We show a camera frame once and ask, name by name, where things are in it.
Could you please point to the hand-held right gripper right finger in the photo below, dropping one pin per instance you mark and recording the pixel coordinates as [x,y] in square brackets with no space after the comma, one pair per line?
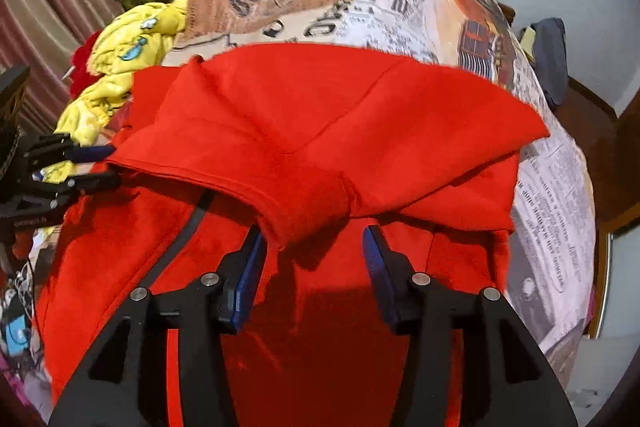
[375,267]

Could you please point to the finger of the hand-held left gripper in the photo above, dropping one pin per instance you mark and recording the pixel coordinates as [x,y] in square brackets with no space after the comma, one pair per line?
[97,182]
[92,152]

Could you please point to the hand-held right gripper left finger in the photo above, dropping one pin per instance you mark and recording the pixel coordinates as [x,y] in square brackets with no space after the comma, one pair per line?
[247,287]

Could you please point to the red zip jacket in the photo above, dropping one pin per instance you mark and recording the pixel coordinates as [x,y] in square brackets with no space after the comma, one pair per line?
[325,122]

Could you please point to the red cloth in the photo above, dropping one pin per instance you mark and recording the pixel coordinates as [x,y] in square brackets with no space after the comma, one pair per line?
[85,62]

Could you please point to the yellow printed garment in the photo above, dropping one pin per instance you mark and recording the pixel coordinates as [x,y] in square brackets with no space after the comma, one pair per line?
[130,42]

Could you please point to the blue device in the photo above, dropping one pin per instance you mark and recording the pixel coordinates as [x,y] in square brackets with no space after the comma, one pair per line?
[15,332]

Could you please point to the printed blanket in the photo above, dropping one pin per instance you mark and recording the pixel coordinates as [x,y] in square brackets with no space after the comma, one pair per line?
[400,2]

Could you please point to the grey bag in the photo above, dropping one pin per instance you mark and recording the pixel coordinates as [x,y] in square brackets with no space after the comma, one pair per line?
[550,57]

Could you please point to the wooden bed footboard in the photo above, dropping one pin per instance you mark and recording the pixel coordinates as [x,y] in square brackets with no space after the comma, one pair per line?
[506,13]

